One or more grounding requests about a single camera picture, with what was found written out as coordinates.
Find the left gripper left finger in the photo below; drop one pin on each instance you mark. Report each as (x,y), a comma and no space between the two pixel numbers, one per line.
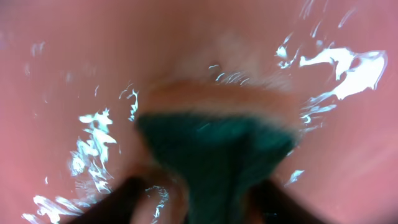
(117,207)

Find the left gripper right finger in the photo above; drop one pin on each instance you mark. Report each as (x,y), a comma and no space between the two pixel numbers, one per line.
(269,204)

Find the dark tray with red liquid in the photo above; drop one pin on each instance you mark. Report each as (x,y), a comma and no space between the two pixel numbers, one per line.
(75,76)

